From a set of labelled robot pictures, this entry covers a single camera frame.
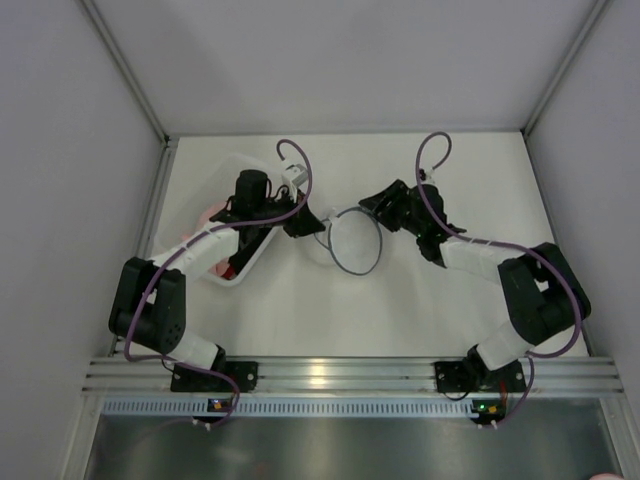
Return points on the red garment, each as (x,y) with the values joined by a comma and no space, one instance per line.
(229,273)

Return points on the aluminium frame post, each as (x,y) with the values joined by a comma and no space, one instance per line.
(578,41)
(123,67)

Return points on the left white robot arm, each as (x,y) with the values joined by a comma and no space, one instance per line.
(149,307)

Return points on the white plastic basket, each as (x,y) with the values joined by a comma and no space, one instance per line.
(217,186)

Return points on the round mesh laundry bag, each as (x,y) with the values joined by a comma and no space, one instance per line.
(352,241)

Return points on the slotted cable duct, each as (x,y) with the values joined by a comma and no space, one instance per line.
(301,407)

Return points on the left aluminium frame post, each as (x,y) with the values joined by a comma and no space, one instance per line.
(123,67)

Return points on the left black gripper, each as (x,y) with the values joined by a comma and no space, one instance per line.
(292,215)

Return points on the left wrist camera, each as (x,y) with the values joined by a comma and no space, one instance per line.
(293,175)

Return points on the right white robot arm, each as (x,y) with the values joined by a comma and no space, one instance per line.
(543,297)

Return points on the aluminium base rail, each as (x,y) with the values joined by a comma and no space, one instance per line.
(565,377)

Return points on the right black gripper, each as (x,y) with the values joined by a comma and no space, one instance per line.
(398,206)

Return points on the black garment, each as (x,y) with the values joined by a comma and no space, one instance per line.
(251,238)

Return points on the pink garment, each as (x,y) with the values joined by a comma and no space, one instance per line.
(216,244)

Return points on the right aluminium frame post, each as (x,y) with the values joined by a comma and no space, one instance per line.
(578,41)

